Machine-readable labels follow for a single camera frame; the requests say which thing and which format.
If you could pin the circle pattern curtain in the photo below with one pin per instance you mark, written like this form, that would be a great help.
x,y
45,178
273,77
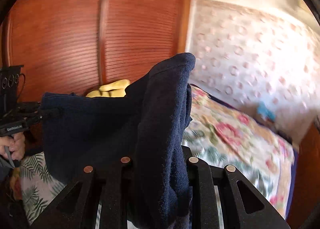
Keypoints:
x,y
246,58

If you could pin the person's left hand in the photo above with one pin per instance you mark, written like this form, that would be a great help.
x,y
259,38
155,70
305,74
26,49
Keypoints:
x,y
16,145

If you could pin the long wooden cabinet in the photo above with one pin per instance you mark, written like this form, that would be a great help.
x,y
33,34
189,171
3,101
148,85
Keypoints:
x,y
306,191

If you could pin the wooden slatted wardrobe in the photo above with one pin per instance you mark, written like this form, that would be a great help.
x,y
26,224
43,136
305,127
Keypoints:
x,y
67,46

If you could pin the yellow cloth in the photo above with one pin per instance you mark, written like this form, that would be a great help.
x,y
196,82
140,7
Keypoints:
x,y
112,90

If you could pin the palm leaf print sheet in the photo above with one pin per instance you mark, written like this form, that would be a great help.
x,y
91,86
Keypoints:
x,y
38,187

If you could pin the floral pink blanket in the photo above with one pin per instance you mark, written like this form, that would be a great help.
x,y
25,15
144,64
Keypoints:
x,y
223,136

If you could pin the blue box on bed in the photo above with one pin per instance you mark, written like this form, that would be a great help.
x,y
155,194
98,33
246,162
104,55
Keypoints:
x,y
264,113

